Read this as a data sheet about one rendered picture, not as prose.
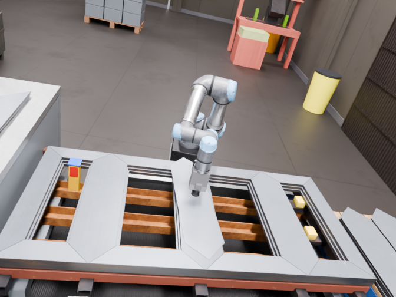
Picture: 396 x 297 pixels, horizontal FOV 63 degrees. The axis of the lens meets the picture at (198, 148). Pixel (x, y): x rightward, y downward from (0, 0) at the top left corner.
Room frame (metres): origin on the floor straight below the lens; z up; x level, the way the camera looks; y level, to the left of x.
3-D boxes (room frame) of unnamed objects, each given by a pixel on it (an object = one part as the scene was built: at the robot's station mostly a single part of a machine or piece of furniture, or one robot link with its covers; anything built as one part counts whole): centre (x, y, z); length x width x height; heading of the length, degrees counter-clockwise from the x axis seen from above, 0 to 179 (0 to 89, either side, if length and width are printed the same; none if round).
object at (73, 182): (1.32, 0.59, 0.78); 0.05 x 0.05 x 0.19; 13
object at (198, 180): (1.28, -0.04, 1.00); 0.10 x 0.09 x 0.16; 6
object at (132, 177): (1.79, -0.14, 0.67); 1.30 x 0.20 x 0.03; 103
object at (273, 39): (9.57, -1.25, 0.34); 0.44 x 0.43 x 0.68; 7
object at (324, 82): (5.62, -1.82, 0.35); 0.45 x 0.44 x 0.69; 97
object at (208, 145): (1.29, -0.04, 1.16); 0.09 x 0.08 x 0.11; 178
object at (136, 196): (1.46, -0.01, 0.70); 1.66 x 0.08 x 0.05; 103
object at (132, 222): (1.26, -0.06, 0.70); 1.66 x 0.08 x 0.05; 103
